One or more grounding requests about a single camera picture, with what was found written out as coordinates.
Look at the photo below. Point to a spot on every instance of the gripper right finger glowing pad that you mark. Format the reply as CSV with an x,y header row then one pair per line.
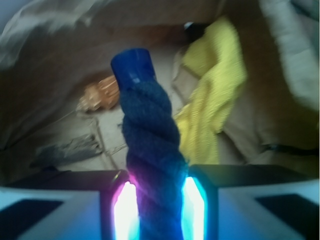
x,y
250,202

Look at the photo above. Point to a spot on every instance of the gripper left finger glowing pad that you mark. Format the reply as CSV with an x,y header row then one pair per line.
x,y
70,205

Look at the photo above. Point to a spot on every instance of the dark weathered wood piece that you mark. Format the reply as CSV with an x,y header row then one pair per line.
x,y
64,153

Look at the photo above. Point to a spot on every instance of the orange striped spiral seashell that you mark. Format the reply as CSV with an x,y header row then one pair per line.
x,y
104,94

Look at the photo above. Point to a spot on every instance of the yellow terry cloth towel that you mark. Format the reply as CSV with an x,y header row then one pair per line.
x,y
216,59

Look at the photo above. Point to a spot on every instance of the brown paper bag tray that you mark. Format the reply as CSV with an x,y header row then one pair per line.
x,y
52,49

